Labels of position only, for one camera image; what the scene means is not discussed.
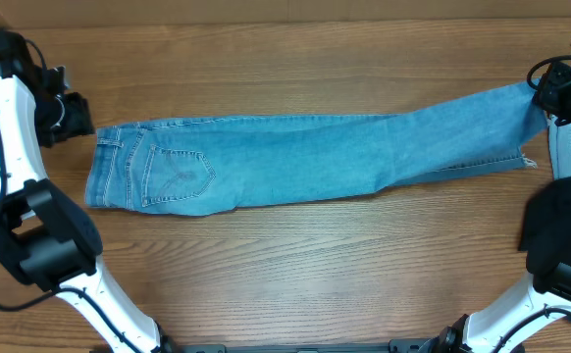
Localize blue denim jeans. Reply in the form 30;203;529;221
85;83;546;216

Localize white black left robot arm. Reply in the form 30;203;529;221
0;29;178;352

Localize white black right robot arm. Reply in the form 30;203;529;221
412;55;571;353

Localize black garment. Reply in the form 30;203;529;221
519;176;571;276

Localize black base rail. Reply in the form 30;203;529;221
175;338;438;353

